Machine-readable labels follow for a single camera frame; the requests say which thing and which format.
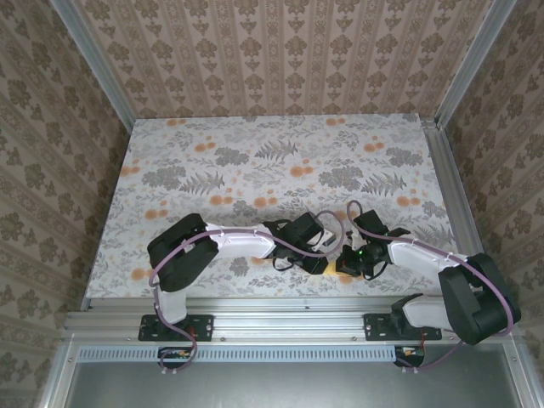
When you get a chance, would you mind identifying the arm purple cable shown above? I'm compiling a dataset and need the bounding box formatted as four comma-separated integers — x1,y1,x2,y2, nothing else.
150,210,346,377
346,200,518,377

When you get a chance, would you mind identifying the aluminium side rail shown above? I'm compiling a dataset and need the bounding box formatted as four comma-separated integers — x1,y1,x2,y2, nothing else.
422,118,502,309

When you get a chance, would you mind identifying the grey metal sheet panel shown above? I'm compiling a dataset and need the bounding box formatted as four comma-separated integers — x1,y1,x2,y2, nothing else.
63,360,524,408

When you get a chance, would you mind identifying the aluminium frame rail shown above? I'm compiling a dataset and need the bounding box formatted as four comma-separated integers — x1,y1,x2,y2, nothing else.
63,297,522,342

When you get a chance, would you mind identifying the gripper black cable loop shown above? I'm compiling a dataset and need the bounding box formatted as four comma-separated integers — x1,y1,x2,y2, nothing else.
360,263,387,282
271,254,299,274

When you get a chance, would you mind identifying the right gripper black cable loop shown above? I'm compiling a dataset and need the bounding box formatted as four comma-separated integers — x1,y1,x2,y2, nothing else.
360,263,387,282

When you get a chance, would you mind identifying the grey slotted cable duct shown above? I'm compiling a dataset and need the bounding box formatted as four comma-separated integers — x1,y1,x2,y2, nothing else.
78,344,426,362

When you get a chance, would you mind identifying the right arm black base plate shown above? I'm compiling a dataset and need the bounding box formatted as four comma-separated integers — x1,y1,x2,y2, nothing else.
363,313,443,343

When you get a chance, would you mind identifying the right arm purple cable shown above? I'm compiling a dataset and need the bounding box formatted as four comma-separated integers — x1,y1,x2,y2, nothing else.
346,200,518,377

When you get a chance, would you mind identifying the floral patterned table cover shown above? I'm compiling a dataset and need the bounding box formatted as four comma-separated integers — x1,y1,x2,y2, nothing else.
84,113,471,298

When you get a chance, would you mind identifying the aluminium corner post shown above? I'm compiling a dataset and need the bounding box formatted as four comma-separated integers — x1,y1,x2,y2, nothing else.
435,0,511,128
50,0,137,133

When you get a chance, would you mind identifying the left gripper black cable loop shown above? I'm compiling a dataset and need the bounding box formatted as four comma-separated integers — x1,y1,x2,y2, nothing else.
271,254,299,274

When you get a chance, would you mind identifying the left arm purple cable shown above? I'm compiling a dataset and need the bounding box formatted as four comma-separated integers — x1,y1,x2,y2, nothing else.
150,210,346,377

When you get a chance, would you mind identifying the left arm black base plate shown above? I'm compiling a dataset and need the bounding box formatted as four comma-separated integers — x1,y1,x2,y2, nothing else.
138,313,214,343

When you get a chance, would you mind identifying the black controller board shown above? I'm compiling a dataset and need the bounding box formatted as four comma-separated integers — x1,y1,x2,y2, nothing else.
158,346,193,370
393,344,426,368

